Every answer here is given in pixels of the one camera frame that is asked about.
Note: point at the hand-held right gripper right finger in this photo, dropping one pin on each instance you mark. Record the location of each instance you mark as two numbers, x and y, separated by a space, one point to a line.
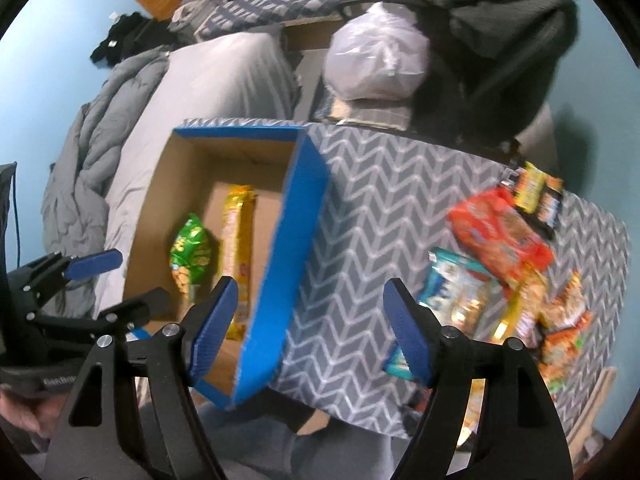
407 332

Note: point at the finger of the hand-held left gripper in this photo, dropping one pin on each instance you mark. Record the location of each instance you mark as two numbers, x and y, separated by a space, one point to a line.
95 264
137 310

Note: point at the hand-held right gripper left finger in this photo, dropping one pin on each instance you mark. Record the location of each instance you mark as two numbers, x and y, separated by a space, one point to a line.
215 327

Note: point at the light blue snack packet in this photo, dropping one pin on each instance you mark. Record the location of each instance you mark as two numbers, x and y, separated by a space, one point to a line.
450 285

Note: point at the yellow striped snack packet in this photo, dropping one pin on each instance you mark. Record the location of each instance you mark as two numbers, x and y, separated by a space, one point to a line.
522 305

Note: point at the orange and green snack packet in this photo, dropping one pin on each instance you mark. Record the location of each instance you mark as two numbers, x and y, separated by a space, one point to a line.
562 355

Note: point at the blue-rimmed cardboard box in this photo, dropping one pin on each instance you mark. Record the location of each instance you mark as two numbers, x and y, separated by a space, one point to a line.
250 160

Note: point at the person's left hand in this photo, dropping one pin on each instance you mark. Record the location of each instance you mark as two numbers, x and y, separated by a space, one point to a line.
30 412

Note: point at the long yellow snack packet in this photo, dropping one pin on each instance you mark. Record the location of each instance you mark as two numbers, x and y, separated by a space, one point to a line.
237 240

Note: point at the grey duvet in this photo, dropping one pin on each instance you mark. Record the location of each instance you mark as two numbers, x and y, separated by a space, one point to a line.
90 150

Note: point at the grey chevron table cover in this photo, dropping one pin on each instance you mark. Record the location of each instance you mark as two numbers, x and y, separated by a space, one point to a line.
380 210

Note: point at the red noodle packet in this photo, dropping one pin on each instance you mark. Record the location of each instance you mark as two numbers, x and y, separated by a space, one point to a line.
495 235

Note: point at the person's grey trousers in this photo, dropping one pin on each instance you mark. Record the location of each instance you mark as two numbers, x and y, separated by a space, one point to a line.
280 450

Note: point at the small orange snack packet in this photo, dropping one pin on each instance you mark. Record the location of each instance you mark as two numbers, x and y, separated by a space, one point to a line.
566 302

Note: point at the black and yellow noodle packet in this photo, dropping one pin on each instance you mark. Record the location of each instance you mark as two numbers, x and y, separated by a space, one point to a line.
529 185

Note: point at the wooden board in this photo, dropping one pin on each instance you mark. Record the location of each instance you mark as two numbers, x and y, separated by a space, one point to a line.
595 410

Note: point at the beige flat box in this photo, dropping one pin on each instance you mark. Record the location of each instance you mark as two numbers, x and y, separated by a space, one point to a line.
370 115

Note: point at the black clothes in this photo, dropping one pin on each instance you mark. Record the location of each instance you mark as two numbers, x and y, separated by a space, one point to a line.
125 37

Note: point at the black office chair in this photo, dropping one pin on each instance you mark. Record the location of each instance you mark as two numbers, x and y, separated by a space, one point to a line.
475 110

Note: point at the white plastic bag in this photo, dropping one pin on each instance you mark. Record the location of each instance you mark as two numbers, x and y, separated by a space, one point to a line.
375 55

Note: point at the blue-grey patterned cloth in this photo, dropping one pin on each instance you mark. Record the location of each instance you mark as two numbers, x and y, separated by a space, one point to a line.
280 2

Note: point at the dark grey fleece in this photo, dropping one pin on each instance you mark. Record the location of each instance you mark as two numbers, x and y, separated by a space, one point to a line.
500 5

